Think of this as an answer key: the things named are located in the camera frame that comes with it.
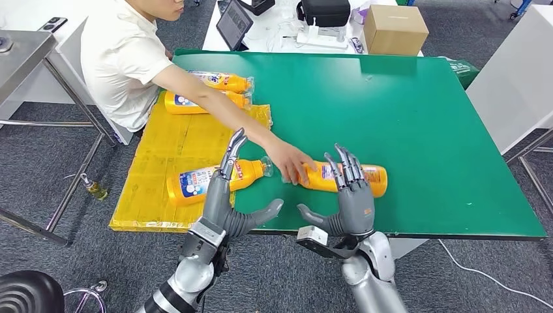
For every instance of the white table leg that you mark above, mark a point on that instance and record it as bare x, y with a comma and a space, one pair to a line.
410, 247

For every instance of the brown cardboard box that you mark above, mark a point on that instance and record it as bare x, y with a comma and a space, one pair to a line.
395, 32

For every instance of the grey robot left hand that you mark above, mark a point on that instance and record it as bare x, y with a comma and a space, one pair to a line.
218, 207

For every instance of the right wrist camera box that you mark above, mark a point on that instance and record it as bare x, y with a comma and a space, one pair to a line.
313, 235

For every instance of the black carry case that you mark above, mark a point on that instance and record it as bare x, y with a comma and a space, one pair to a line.
324, 12

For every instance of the round metal disc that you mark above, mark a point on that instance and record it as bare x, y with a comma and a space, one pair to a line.
4, 44

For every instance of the black smartphone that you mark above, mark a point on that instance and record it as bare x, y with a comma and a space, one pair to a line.
52, 24

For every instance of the person's right forearm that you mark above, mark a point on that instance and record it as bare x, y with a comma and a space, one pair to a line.
233, 114

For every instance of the small printed packet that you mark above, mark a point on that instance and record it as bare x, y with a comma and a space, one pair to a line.
357, 46

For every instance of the yellow taped cardboard mat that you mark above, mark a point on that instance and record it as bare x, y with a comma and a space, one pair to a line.
164, 147

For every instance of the white cabinet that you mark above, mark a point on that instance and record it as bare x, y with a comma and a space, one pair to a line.
514, 77

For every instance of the blue metal rack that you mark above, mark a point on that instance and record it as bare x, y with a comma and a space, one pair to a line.
522, 8

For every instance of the steel frame legs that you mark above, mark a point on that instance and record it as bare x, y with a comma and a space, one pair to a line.
528, 144

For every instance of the white power strip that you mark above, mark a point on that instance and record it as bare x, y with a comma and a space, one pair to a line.
320, 40

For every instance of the green bag with white print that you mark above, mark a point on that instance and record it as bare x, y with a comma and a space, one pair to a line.
463, 72

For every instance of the stainless steel table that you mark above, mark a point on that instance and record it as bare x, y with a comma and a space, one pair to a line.
21, 54

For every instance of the person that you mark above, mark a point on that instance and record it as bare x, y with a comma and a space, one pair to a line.
121, 60

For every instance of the black tablet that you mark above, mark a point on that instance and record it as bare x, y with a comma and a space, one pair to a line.
234, 23

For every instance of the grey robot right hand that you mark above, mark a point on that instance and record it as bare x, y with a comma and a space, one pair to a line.
356, 207

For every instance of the person's right hand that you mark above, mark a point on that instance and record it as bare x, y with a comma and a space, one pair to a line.
289, 162

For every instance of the small yellow liquid bottle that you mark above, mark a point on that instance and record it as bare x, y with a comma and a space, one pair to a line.
97, 191

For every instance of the pale purple tissue pack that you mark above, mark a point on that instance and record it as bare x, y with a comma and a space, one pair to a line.
360, 16

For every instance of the orange detergent bottle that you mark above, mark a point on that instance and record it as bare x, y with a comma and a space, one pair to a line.
177, 103
229, 82
376, 181
190, 188

